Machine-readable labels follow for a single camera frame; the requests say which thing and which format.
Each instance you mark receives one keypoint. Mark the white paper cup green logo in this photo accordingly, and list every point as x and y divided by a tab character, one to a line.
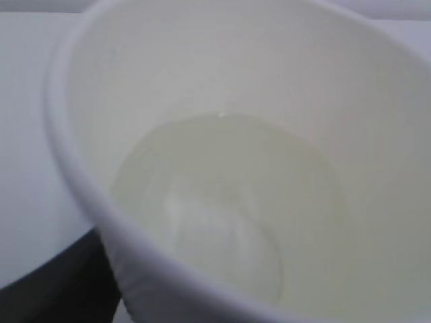
248	161

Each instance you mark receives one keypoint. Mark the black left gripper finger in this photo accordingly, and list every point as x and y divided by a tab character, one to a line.
77	285

